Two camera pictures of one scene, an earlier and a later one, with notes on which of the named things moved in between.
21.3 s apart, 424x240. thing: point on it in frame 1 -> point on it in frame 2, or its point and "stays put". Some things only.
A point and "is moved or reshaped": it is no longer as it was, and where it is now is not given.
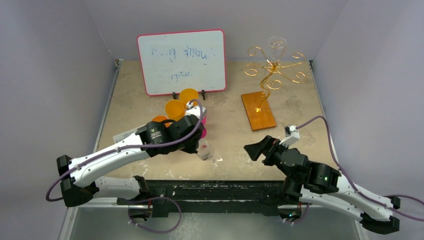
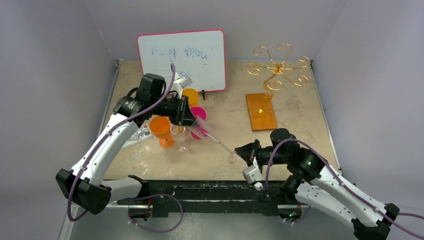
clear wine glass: x=203 y=151 is moved or reshaped
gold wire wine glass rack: x=259 y=111 is moved or reshaped
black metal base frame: x=210 y=195 stays put
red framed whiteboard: x=173 y=62 stays put
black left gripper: x=192 y=148 -> x=183 y=109
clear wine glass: x=277 y=45 -> x=201 y=128
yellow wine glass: x=188 y=94 stays put
